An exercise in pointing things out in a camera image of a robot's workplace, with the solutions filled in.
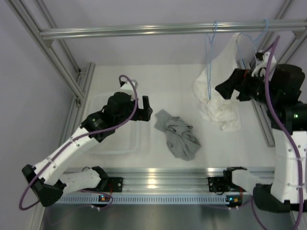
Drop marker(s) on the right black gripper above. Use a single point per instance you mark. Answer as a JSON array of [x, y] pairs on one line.
[[240, 80]]

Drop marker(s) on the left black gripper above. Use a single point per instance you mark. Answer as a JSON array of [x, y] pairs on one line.
[[143, 114]]

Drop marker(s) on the grey tank top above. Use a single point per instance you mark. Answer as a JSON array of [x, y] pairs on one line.
[[179, 136]]

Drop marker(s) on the light blue wire hanger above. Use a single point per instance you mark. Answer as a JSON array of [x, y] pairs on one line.
[[209, 42]]

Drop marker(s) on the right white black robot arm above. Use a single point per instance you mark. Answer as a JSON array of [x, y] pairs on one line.
[[288, 118]]

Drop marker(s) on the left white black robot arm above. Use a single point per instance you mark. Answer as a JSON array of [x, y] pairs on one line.
[[48, 179]]

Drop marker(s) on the white tank top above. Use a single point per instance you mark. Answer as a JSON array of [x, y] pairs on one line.
[[224, 113]]

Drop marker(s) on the white plastic basket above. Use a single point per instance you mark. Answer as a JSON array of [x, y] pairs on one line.
[[125, 139]]

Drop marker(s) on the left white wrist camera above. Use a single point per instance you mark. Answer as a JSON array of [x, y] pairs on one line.
[[127, 88]]

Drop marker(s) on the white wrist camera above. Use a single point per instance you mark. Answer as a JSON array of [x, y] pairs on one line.
[[127, 88], [261, 64]]

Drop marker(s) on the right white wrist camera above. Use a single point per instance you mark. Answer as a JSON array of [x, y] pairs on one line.
[[261, 64]]

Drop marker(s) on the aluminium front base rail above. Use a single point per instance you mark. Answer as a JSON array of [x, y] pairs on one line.
[[153, 181]]

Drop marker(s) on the left aluminium frame post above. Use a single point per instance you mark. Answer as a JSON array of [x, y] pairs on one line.
[[80, 85]]

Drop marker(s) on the aluminium frame post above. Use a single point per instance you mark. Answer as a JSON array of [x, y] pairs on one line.
[[80, 85], [291, 49]]

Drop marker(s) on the light blue cable duct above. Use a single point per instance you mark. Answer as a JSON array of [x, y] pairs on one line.
[[144, 199]]

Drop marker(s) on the aluminium top rail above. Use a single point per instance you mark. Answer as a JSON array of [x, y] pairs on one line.
[[175, 29]]

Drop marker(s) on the right aluminium frame post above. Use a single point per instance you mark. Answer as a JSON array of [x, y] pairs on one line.
[[291, 49]]

